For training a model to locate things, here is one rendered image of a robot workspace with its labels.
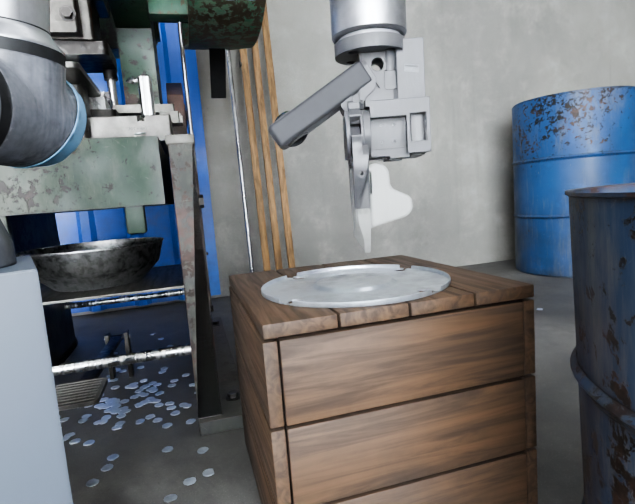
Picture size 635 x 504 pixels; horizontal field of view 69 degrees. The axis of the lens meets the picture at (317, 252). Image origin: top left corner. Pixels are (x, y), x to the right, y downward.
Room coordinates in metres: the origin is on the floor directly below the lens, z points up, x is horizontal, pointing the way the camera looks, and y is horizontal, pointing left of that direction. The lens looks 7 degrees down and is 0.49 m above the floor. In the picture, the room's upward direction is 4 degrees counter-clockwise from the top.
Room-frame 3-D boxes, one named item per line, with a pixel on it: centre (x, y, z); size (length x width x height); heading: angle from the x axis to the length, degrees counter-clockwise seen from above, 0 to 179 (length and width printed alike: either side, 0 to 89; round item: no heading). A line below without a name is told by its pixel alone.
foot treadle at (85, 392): (1.06, 0.54, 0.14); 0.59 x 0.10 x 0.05; 15
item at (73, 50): (1.20, 0.57, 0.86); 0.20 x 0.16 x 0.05; 105
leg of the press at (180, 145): (1.40, 0.35, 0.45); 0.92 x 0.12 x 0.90; 15
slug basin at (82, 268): (1.19, 0.57, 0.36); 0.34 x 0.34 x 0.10
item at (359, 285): (0.71, -0.05, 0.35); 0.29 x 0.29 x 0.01
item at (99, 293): (1.20, 0.57, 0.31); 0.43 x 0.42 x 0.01; 105
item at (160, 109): (1.24, 0.41, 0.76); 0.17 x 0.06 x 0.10; 105
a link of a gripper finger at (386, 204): (0.48, -0.07, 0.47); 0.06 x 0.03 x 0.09; 88
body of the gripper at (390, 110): (0.49, -0.08, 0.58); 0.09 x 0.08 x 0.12; 88
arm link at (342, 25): (0.49, -0.07, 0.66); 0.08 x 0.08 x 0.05
